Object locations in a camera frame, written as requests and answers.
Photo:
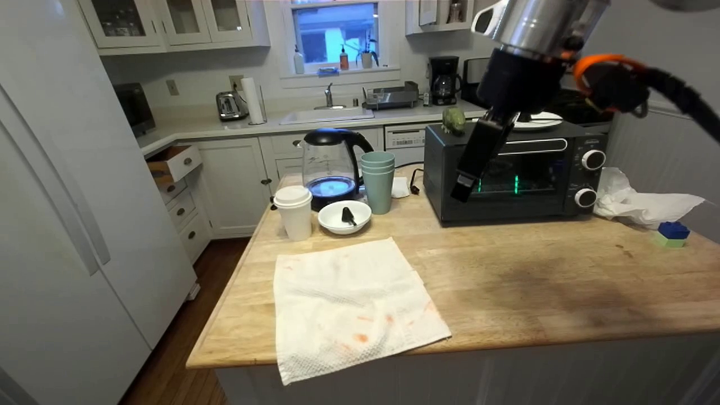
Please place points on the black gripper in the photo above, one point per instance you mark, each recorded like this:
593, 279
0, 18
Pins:
519, 81

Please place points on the white stained cloth towel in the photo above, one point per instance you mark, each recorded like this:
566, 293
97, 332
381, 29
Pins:
345, 306

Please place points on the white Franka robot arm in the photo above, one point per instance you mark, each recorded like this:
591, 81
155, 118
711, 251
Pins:
540, 23

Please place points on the crumpled white paper towel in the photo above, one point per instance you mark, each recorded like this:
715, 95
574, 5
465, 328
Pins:
637, 202

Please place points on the white paper towel roll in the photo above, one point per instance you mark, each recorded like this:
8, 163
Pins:
254, 102

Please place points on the green leafy item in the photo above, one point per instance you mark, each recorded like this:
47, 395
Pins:
456, 118

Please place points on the black toaster oven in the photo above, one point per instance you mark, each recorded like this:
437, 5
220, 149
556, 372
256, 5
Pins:
544, 183

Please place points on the white plate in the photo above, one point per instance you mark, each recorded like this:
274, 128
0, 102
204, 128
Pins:
544, 120

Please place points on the black coffee maker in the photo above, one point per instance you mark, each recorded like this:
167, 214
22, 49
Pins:
444, 81

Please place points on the teal plastic cup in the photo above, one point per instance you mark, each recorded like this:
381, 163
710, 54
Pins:
377, 158
380, 194

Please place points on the black dish rack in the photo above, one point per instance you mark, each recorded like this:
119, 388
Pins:
392, 97

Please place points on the small black item in bowl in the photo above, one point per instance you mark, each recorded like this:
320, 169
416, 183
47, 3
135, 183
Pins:
349, 217

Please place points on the glass electric kettle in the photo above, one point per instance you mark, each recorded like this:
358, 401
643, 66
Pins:
329, 161

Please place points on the white kitchen sink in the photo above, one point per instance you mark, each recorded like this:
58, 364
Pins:
327, 116

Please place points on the white bowl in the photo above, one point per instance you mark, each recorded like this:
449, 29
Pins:
329, 219

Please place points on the metal sink faucet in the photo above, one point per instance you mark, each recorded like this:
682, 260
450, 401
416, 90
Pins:
329, 93

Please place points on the red soap bottle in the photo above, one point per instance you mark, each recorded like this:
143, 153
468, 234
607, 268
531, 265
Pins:
345, 58

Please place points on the kitchen window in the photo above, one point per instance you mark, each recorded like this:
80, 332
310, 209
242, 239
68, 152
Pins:
336, 35

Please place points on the white lidded paper cup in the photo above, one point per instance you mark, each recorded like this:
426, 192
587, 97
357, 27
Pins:
293, 214

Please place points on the blue and green sponge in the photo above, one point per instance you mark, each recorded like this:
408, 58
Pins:
672, 234

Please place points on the white lower cabinets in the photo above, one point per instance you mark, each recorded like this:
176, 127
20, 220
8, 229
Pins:
232, 187

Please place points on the white cabinets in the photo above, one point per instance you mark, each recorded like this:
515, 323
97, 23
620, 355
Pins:
173, 23
232, 187

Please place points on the open wooden drawer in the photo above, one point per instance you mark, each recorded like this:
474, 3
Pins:
174, 163

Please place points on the white upper cabinets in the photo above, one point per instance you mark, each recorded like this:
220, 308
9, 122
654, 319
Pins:
173, 23

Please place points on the black countertop appliance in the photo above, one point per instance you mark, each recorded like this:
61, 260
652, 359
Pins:
135, 108

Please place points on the white refrigerator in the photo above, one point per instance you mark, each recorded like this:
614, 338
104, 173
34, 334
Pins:
68, 226

